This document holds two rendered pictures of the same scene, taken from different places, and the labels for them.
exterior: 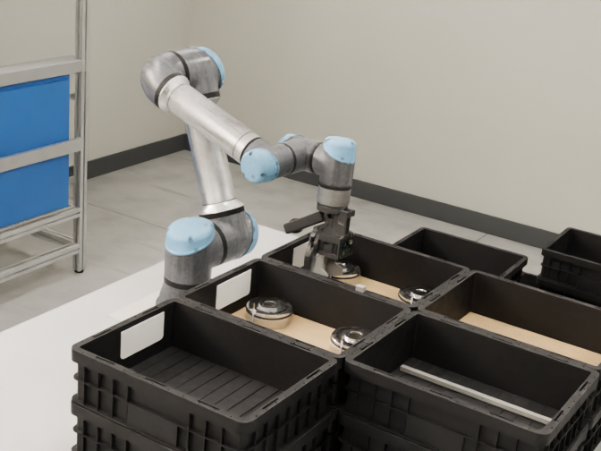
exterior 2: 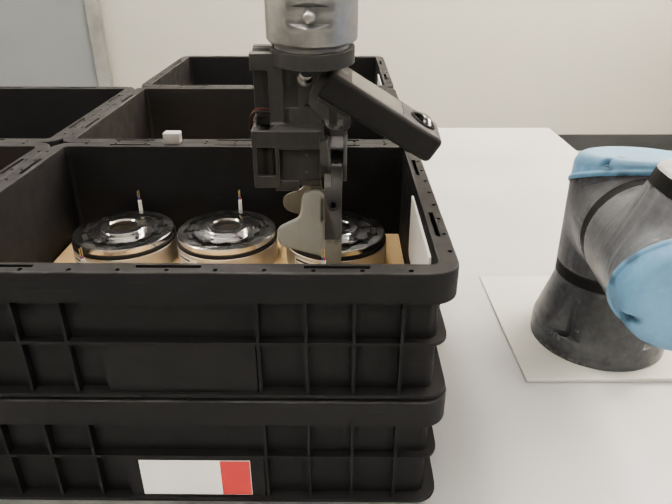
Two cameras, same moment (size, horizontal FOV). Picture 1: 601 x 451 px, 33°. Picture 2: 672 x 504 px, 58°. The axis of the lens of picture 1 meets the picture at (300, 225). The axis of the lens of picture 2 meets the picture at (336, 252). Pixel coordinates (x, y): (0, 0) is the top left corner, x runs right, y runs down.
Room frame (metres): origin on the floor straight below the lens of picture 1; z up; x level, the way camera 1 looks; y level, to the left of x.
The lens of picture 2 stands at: (2.66, -0.32, 1.12)
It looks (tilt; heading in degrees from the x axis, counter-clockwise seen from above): 27 degrees down; 149
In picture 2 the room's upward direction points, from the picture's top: straight up
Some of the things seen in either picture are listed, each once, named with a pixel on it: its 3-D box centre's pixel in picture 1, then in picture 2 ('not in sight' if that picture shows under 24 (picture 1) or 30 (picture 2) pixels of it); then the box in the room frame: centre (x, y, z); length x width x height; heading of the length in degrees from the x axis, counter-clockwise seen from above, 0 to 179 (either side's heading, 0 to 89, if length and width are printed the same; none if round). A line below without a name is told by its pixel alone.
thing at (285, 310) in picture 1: (269, 307); not in sight; (2.03, 0.05, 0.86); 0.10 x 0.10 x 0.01
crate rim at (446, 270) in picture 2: (366, 267); (210, 204); (2.17, -0.16, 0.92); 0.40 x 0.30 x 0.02; 59
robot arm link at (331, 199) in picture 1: (334, 196); (311, 20); (2.21, -0.07, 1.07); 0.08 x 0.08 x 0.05
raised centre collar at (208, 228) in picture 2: not in sight; (226, 227); (2.11, -0.12, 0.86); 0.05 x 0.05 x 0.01
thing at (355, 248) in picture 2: not in sight; (335, 232); (2.17, -0.03, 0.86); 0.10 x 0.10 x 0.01
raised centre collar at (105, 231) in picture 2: not in sight; (123, 227); (2.06, -0.22, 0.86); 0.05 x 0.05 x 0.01
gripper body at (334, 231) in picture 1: (332, 230); (304, 116); (2.19, -0.07, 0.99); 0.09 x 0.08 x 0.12; 59
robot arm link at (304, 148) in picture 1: (298, 155); not in sight; (2.25, 0.02, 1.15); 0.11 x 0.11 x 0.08; 53
